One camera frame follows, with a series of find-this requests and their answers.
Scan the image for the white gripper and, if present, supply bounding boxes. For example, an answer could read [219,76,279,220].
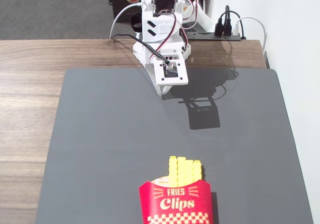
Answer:
[141,10,185,95]

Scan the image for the black usb hub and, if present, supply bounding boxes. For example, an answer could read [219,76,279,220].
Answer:
[186,31,248,42]

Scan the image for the black clamp knob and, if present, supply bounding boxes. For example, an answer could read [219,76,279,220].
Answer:
[129,14,144,33]

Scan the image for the grey rectangular mat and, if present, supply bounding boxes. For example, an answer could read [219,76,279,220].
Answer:
[34,67,315,224]

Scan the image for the black speaker box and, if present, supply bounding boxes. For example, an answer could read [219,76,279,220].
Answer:
[111,0,145,24]

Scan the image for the red fries clips box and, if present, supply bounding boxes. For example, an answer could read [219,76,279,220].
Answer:
[138,175,213,224]

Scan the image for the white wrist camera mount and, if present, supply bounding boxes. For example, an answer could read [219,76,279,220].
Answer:
[152,58,189,86]

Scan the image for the black camera cable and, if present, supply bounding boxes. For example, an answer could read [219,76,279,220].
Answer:
[109,33,173,66]

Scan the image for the thin white cable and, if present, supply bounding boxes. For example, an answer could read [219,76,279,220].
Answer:
[109,2,144,40]

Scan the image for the red white black servo wires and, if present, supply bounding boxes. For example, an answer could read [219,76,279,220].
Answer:
[156,0,200,54]

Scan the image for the black usb cable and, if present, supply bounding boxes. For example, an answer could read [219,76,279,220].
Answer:
[213,5,232,37]
[223,10,245,40]

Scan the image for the white usb cable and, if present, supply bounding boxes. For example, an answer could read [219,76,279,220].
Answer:
[233,16,267,56]

